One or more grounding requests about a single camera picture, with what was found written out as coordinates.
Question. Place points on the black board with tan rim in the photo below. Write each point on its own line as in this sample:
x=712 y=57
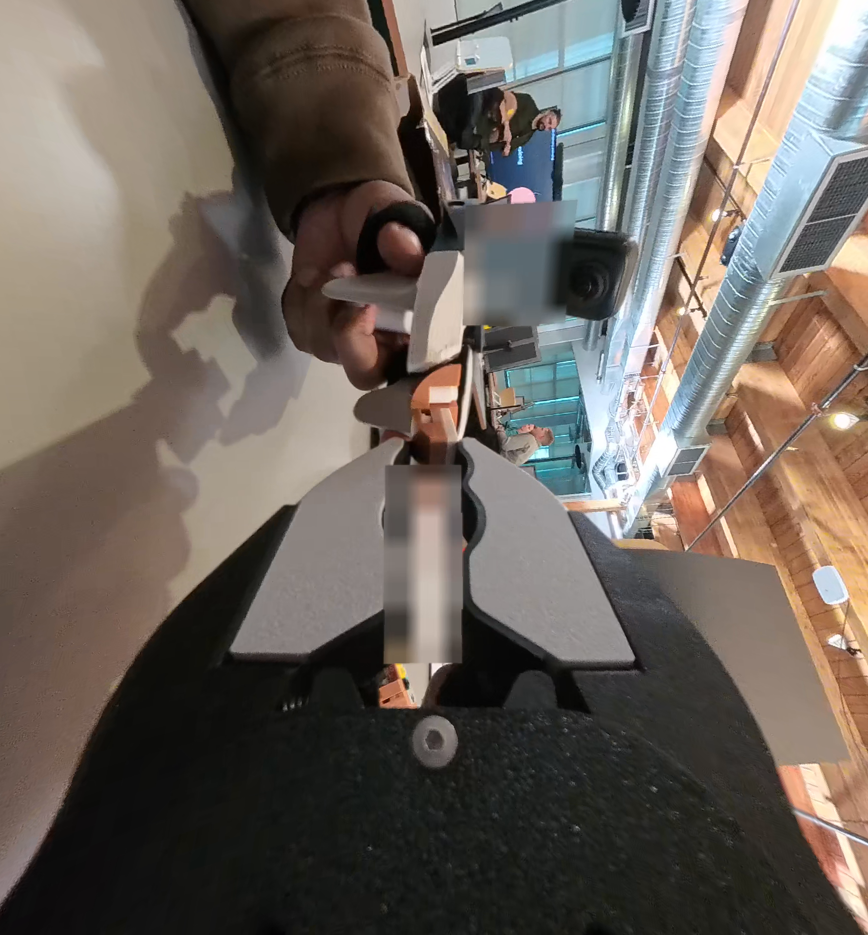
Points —
x=733 y=643

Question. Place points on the person's left hand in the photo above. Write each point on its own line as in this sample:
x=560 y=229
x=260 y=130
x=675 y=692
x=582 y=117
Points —
x=324 y=321

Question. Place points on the small orange brown brick assembly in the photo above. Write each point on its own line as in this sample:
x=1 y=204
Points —
x=427 y=394

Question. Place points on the colourful brick model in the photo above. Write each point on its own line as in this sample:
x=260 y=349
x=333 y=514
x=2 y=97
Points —
x=397 y=690

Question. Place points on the pink round object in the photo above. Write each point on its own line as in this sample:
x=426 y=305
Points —
x=523 y=196

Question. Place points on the grey desk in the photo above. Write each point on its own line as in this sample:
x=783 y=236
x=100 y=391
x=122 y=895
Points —
x=76 y=292

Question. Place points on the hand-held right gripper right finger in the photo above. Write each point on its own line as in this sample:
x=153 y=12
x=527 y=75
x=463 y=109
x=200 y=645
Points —
x=543 y=577

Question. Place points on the white ceiling device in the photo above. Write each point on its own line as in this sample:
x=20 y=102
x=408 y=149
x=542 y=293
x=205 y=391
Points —
x=831 y=584

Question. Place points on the dark monitor screen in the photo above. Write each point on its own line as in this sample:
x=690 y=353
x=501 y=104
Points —
x=522 y=164

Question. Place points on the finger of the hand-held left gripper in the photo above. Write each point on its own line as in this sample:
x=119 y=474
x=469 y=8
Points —
x=383 y=409
x=438 y=307

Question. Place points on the person's left forearm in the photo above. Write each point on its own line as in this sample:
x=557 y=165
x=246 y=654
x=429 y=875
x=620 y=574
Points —
x=310 y=95

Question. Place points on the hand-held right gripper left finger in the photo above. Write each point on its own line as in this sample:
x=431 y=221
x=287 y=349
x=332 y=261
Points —
x=310 y=577

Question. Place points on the spiral silver ventilation duct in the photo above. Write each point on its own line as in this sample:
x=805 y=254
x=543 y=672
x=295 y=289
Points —
x=770 y=219

